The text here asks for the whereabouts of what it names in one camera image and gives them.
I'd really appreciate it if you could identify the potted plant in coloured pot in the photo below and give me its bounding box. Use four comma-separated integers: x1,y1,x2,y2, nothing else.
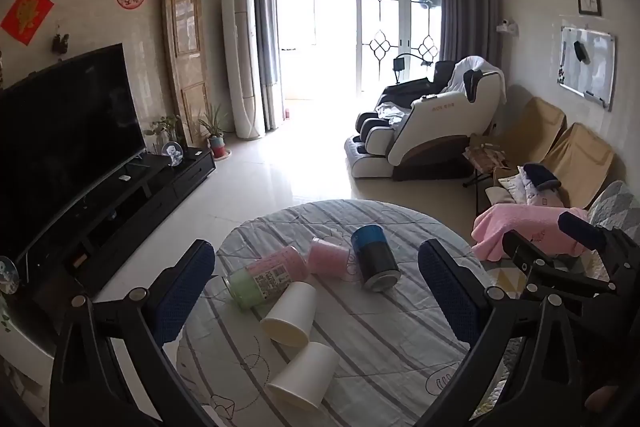
197,104,232,159

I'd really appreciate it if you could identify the dark folded clothing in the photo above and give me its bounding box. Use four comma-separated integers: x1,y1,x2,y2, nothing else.
522,163,561,192

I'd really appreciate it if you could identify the green leafy houseplant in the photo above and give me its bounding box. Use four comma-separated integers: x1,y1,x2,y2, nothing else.
145,114,183,152

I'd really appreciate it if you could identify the blue and black cup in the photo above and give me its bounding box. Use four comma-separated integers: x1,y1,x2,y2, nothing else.
350,224,401,292

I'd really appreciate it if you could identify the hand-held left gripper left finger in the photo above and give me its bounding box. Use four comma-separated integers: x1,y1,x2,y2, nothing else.
49,238,217,427

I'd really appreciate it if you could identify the pink plastic cup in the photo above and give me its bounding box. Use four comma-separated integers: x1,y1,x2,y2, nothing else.
306,237,351,278

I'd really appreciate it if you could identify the round photo ornament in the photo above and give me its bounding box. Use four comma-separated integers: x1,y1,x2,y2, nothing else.
161,142,185,168

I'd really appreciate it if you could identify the floral pillow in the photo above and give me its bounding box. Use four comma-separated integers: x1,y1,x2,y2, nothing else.
500,172,566,208

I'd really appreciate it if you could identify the white and black massage chair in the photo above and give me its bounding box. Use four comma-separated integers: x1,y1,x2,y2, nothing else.
344,56,507,182

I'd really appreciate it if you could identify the glass balcony door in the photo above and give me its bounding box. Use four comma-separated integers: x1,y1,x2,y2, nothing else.
355,0,441,92

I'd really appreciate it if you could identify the wall whiteboard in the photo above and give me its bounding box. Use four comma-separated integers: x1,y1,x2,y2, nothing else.
557,25,617,112

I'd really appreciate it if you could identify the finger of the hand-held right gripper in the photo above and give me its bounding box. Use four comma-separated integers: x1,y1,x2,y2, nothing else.
556,208,621,258
501,228,618,305

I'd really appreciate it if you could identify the black flat television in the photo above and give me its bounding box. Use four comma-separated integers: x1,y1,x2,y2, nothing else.
0,42,148,268

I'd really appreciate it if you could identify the tan covered sofa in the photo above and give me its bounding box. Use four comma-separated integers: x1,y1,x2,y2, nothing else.
485,97,628,212

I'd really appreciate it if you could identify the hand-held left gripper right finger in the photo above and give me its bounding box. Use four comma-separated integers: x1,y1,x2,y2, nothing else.
417,238,598,427

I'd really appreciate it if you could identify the gooseneck phone holder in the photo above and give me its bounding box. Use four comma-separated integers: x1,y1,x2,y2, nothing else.
392,52,433,85

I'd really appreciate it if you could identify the round table with striped cloth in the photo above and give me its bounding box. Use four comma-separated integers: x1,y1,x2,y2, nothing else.
175,199,521,427

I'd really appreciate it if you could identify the folding side table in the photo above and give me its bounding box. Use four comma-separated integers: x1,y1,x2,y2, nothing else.
462,134,518,190

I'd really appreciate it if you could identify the black television stand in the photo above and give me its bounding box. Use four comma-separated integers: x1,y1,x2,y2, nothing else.
10,147,217,303

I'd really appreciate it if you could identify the grey quilted sofa cover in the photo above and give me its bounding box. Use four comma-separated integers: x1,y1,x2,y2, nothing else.
585,179,640,230

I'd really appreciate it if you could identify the white standing air conditioner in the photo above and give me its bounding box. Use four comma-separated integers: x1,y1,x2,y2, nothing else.
221,0,266,140

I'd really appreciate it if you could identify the white paper cup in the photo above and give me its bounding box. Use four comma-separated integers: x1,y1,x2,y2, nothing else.
259,281,317,348
265,342,340,413

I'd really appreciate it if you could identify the pink blanket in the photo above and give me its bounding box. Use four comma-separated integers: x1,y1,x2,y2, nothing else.
471,203,591,262

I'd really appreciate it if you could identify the red diamond paper decoration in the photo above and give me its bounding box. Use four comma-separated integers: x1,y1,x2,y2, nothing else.
0,0,55,46

